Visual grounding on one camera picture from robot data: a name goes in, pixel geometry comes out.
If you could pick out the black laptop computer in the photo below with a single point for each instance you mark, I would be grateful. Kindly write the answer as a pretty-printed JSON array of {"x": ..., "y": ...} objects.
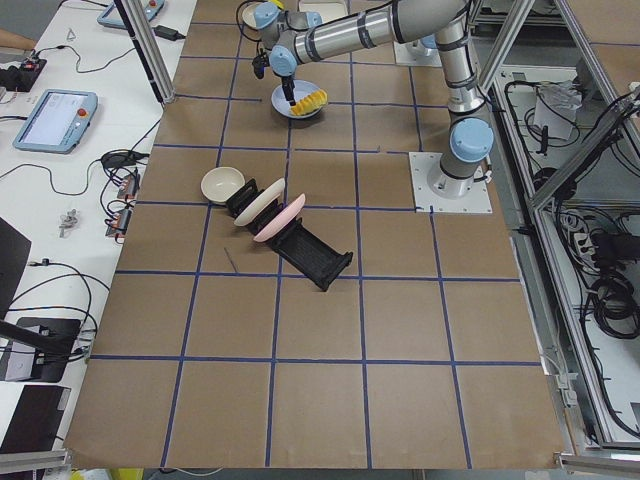
[{"x": 35, "y": 352}]

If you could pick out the aluminium frame post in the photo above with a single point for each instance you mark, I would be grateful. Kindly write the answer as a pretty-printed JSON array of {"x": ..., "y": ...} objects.
[{"x": 145, "y": 44}]

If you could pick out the black dish rack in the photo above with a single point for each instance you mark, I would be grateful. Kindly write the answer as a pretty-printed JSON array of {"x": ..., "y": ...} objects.
[{"x": 310, "y": 255}]

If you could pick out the orange striped bread loaf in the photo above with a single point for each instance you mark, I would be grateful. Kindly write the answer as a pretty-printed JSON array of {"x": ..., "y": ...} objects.
[{"x": 310, "y": 103}]

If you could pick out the cream plate in rack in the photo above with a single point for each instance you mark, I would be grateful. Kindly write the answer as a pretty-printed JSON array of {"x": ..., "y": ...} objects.
[{"x": 260, "y": 203}]

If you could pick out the cream bowl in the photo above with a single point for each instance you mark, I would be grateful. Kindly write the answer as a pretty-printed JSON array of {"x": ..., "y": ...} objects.
[{"x": 220, "y": 183}]

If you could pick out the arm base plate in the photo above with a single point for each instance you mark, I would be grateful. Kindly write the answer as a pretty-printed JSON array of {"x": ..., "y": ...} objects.
[
  {"x": 416, "y": 54},
  {"x": 434, "y": 192}
]

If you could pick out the white paper bag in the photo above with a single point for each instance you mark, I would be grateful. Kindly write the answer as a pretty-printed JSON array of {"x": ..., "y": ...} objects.
[{"x": 556, "y": 108}]

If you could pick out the white plate under lemon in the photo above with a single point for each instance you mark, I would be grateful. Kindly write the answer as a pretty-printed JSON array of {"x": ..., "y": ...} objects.
[{"x": 246, "y": 13}]

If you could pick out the white rectangular tray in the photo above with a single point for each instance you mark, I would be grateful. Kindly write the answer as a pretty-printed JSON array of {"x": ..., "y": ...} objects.
[{"x": 332, "y": 8}]

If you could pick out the blue plate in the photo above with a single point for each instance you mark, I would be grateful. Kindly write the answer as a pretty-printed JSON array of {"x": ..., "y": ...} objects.
[{"x": 302, "y": 88}]

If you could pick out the pink plate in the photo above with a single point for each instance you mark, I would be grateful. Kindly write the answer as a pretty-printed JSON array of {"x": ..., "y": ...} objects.
[{"x": 280, "y": 221}]

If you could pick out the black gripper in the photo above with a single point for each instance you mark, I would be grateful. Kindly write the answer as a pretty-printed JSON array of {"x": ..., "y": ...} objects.
[{"x": 287, "y": 81}]

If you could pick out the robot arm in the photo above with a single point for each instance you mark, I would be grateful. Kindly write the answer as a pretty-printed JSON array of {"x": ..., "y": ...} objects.
[{"x": 292, "y": 39}]

